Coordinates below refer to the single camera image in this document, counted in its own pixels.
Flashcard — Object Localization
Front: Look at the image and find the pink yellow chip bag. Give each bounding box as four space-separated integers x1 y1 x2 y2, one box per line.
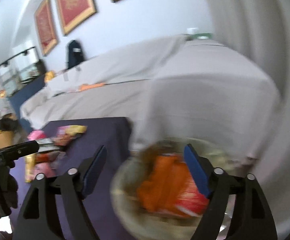
53 125 87 147

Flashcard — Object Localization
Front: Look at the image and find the orange red snack wrapper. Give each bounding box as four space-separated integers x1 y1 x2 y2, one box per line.
136 153 209 218

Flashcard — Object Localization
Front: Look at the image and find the pink square tissue box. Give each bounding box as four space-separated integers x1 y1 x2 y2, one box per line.
27 130 46 141

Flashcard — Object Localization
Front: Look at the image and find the dark blue cabinet cover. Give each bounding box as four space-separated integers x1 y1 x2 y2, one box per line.
8 75 45 133

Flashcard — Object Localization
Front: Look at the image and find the purple tablecloth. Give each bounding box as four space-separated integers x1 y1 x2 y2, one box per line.
10 117 131 239

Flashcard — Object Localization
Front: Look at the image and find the glass fish tank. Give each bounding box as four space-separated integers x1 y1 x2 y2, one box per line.
0 46 46 99

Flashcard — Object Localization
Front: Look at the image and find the yellow plush toy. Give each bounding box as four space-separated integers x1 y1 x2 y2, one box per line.
44 70 55 83

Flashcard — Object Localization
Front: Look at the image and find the orange back scratcher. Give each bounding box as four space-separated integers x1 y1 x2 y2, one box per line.
78 82 105 92

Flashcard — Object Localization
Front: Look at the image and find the dark blue backpack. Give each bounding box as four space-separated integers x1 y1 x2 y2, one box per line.
66 40 85 69

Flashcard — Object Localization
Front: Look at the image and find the grey cloth covered sofa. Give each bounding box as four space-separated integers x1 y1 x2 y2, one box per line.
20 35 281 161

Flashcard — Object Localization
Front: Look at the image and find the left red framed picture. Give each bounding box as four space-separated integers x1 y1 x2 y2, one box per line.
34 0 58 56

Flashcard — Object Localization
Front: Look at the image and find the middle red framed picture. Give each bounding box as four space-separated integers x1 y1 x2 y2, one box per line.
56 0 97 36

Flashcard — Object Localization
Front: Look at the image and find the green digital clock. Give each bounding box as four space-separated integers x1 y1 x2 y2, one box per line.
193 33 212 40

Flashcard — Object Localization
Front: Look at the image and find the white grey curtain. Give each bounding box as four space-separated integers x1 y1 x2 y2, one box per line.
207 0 290 239

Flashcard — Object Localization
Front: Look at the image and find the white wall socket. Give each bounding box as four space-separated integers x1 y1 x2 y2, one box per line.
187 27 199 35

